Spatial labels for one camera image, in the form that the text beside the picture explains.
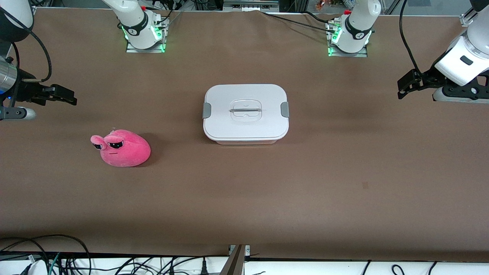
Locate pink plush toy with eyes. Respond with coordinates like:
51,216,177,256
90,129,151,168

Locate white box lid grey clips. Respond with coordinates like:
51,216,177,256
202,84,290,142

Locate pink translucent plastic box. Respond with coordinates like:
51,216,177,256
213,138,282,146

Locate brown table cover sheet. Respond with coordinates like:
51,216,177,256
0,7,489,257

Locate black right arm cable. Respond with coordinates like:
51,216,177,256
0,7,53,83

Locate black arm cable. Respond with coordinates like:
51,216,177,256
399,0,423,75
0,7,53,83

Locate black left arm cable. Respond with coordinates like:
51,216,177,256
399,0,423,75

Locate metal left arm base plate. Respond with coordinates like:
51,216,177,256
327,19,369,58

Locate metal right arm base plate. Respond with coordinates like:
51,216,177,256
126,17,168,53

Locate long black base cable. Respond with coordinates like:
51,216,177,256
262,11,337,34

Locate short black base cable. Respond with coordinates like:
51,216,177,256
154,8,185,30

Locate black arched cable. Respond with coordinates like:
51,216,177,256
0,234,92,275

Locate green cable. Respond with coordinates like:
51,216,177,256
47,252,62,275

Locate grey metal rack frame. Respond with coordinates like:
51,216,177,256
223,0,279,12

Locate aluminium frame profile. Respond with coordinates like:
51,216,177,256
219,244,251,275

